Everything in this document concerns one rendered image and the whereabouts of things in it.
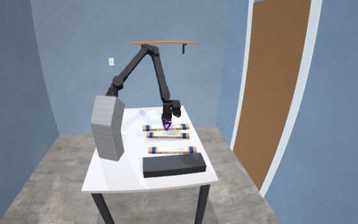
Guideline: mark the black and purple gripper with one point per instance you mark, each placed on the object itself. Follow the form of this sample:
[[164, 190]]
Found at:
[[166, 121]]

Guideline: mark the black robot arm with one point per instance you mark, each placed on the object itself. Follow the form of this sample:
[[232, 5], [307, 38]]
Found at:
[[173, 106]]

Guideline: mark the white welding electrode pack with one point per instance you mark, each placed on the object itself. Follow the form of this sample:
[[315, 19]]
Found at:
[[172, 150], [172, 135], [173, 127]]

